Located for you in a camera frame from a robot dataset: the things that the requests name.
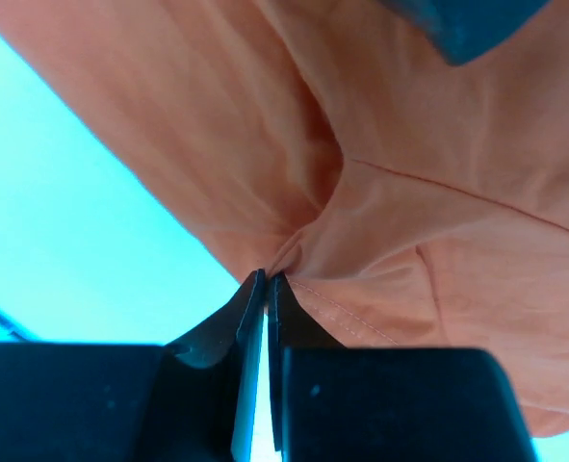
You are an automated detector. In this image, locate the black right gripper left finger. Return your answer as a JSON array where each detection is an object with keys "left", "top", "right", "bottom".
[{"left": 0, "top": 270, "right": 266, "bottom": 461}]

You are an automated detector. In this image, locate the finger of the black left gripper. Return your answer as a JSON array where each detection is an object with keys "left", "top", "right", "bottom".
[{"left": 382, "top": 0, "right": 547, "bottom": 66}]

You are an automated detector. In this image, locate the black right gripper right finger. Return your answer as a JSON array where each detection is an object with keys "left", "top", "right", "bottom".
[{"left": 268, "top": 274, "right": 536, "bottom": 462}]

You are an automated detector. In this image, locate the orange t-shirt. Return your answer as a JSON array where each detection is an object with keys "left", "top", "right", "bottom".
[{"left": 0, "top": 1, "right": 569, "bottom": 437}]

